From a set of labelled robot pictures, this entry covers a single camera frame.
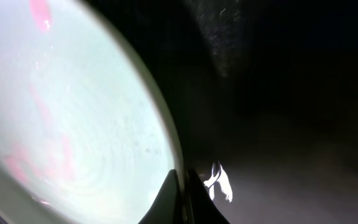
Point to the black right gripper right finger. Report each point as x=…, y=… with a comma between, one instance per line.
x=202, y=208

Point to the pale green plate front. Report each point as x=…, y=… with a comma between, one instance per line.
x=85, y=133

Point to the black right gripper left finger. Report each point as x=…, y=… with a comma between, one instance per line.
x=167, y=206

